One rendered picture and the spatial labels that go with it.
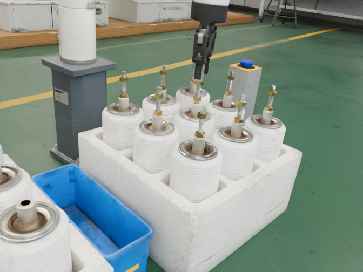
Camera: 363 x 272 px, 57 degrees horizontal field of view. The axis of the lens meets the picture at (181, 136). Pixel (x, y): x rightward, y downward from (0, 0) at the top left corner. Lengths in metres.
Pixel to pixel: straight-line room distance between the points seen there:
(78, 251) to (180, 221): 0.19
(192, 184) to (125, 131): 0.22
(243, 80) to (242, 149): 0.35
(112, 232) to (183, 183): 0.22
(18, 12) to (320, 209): 2.15
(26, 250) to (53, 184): 0.40
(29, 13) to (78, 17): 1.66
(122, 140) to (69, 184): 0.18
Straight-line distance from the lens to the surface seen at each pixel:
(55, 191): 0.84
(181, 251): 0.66
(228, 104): 0.86
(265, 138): 0.78
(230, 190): 0.66
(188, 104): 0.90
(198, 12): 0.70
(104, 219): 0.78
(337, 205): 1.06
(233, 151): 0.68
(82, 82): 0.93
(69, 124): 0.99
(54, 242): 0.45
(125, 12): 3.30
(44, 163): 1.08
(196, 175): 0.60
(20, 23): 2.55
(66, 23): 0.93
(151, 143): 0.67
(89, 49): 0.95
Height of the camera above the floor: 0.55
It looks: 26 degrees down
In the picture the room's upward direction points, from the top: 6 degrees clockwise
